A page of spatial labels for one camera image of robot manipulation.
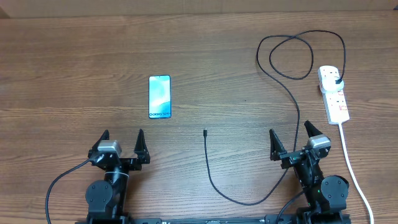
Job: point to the Samsung Galaxy smartphone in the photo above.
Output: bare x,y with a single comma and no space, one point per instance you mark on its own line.
160,103

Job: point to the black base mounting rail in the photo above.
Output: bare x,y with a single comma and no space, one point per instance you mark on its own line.
214,221

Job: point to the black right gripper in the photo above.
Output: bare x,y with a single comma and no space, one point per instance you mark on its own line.
278,153

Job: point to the white power strip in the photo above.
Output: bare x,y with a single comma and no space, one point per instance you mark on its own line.
335,103

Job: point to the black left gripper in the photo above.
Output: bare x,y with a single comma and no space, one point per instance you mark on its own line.
134,164

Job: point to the white charger plug adapter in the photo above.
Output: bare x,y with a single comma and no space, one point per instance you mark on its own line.
330,84

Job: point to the brown cardboard backdrop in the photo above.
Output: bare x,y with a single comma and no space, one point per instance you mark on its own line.
84,8

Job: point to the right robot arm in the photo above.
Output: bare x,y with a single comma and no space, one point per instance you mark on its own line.
326,196

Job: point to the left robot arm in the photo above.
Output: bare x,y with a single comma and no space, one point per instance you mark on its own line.
106,197

